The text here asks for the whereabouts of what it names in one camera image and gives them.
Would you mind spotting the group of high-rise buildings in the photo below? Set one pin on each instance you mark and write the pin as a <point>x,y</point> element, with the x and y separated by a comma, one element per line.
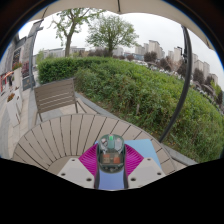
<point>154,46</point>

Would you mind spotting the white planter with flowers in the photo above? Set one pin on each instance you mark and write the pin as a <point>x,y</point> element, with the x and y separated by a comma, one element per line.
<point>14,111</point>
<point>17,78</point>

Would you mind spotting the grey shopfront building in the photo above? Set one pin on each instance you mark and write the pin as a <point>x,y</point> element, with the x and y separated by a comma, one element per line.
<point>15,55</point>

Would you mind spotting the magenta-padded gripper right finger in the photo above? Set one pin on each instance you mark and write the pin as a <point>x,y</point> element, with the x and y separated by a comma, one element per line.
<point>133,160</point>

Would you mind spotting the transparent green computer mouse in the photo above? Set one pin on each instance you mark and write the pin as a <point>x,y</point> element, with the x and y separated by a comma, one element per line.
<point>110,153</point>

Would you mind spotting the sparse-leaved tree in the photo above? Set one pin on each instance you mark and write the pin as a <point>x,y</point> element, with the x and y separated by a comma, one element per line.
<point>68,43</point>

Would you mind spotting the bushy round tree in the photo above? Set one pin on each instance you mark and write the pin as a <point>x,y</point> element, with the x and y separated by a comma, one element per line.
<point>110,31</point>

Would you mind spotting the brown slatted wooden chair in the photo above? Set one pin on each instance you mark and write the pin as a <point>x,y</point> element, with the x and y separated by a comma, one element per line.
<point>55,95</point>

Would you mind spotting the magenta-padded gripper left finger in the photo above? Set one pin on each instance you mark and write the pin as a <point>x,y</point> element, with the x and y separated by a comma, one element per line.
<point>88,160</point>

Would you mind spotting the beige parasol canopy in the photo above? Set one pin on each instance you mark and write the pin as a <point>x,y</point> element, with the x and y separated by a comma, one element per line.
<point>100,5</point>

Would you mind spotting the tall grey sign pylon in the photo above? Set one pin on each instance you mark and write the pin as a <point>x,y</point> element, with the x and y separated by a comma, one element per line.
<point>28,50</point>

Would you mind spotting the black curved parasol pole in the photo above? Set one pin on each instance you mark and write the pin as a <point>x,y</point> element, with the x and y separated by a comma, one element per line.
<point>186,66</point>

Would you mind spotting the blue mouse pad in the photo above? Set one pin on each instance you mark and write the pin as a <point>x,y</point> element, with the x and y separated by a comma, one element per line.
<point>143,148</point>

